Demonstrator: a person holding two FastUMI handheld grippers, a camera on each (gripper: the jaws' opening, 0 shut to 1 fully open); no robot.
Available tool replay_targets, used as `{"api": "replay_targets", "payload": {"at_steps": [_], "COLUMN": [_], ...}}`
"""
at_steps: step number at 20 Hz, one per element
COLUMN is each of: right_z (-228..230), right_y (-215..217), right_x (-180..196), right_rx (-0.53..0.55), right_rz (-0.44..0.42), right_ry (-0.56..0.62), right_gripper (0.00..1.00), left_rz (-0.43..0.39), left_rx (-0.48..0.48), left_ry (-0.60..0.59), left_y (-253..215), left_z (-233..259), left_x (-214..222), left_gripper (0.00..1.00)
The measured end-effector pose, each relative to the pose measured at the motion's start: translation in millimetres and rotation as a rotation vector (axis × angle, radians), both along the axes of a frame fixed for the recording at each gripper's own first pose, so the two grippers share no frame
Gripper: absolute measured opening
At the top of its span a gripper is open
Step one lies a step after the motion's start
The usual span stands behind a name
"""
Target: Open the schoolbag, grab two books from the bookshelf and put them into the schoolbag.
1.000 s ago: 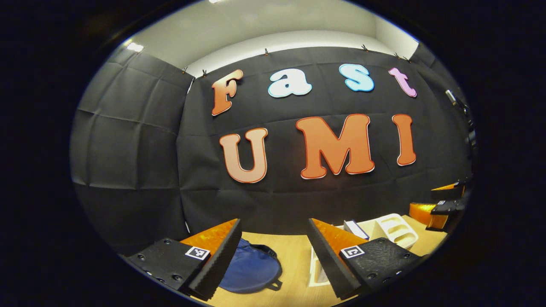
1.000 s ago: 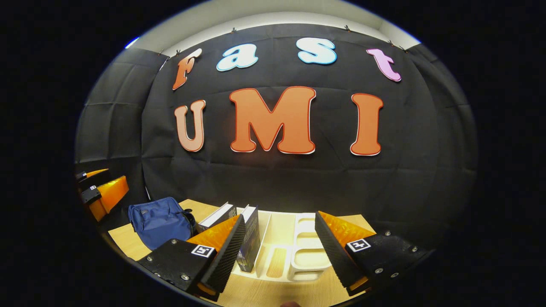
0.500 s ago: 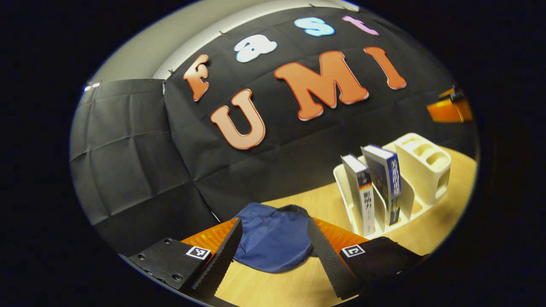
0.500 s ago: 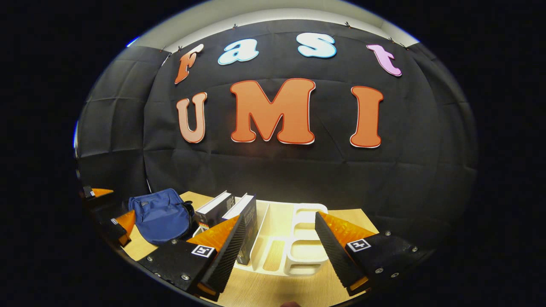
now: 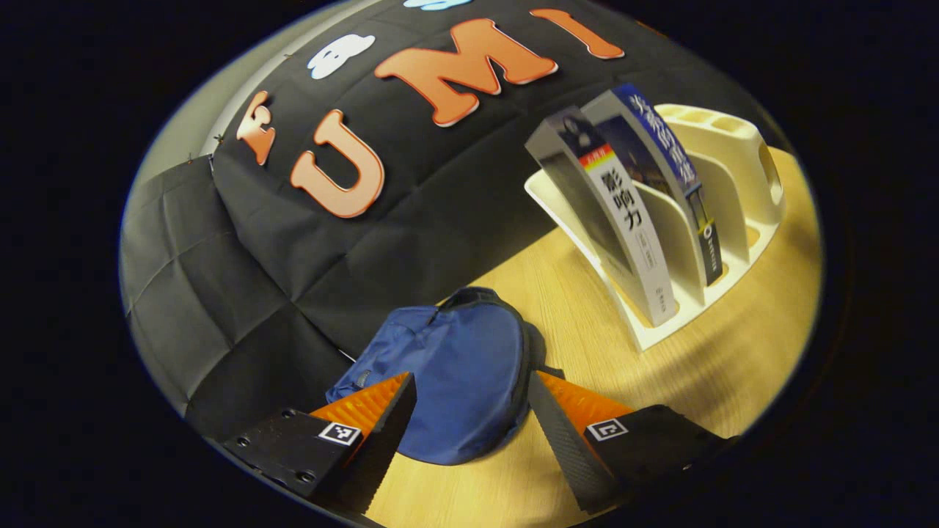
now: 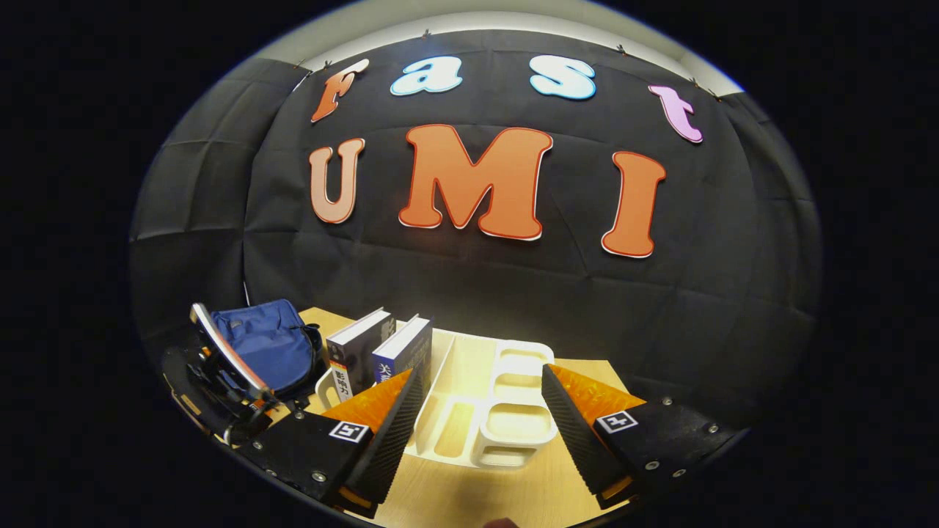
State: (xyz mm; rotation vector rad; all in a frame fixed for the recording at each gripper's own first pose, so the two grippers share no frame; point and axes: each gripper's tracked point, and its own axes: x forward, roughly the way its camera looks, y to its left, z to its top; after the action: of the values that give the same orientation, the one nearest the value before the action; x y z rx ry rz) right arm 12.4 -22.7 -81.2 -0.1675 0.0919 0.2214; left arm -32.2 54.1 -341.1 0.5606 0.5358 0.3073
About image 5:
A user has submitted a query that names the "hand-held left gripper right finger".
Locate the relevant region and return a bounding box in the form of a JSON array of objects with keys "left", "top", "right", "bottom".
[{"left": 528, "top": 370, "right": 738, "bottom": 514}]

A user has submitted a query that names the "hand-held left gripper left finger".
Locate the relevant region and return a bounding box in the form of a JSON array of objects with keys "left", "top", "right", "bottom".
[{"left": 220, "top": 372, "right": 417, "bottom": 514}]

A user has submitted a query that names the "blue schoolbag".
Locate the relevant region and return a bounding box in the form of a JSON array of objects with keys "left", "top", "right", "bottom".
[{"left": 325, "top": 286, "right": 566, "bottom": 466}]

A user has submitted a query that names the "white book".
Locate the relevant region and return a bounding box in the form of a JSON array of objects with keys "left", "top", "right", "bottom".
[{"left": 525, "top": 106, "right": 679, "bottom": 329}]

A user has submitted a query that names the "blue book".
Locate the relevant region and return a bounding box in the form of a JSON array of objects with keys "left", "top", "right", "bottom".
[{"left": 583, "top": 83, "right": 725, "bottom": 288}]

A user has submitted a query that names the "white bookshelf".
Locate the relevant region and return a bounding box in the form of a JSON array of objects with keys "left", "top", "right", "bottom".
[{"left": 524, "top": 103, "right": 787, "bottom": 353}]

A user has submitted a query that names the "dark grey cloth panel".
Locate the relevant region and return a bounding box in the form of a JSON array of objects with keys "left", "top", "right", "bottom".
[{"left": 120, "top": 154, "right": 353, "bottom": 437}]

